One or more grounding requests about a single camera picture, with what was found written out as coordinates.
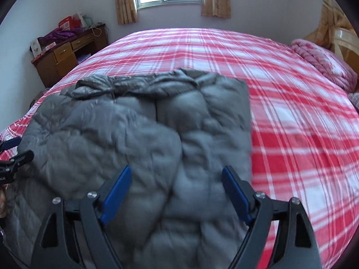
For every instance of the blue box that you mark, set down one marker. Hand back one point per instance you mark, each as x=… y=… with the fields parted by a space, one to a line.
x=83 y=58

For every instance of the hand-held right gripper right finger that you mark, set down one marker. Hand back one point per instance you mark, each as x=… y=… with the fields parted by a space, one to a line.
x=235 y=196

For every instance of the white printed box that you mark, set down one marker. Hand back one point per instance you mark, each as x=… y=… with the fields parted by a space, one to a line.
x=35 y=47

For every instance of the wooden bed headboard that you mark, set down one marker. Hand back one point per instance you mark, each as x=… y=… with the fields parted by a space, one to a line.
x=343 y=42

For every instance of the grey puffer jacket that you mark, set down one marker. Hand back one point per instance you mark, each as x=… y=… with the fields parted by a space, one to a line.
x=112 y=134

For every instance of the red plaid bed sheet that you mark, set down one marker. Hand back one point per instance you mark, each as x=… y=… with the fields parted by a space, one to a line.
x=280 y=103

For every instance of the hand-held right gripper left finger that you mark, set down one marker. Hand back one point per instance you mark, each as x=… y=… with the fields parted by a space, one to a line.
x=117 y=193

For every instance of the pink folded quilt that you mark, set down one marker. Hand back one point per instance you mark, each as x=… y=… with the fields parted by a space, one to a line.
x=322 y=61

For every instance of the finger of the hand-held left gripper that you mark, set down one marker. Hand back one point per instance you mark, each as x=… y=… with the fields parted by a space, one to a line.
x=9 y=143
x=19 y=159

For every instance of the wooden desk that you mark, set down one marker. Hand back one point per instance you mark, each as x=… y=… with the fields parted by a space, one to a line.
x=53 y=67

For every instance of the purple garment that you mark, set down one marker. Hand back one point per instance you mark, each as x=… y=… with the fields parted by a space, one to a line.
x=60 y=36

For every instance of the white plastic bag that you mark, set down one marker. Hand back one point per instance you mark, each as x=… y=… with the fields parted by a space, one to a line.
x=87 y=21

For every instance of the red cardboard box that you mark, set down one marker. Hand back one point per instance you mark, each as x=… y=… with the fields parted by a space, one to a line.
x=68 y=22

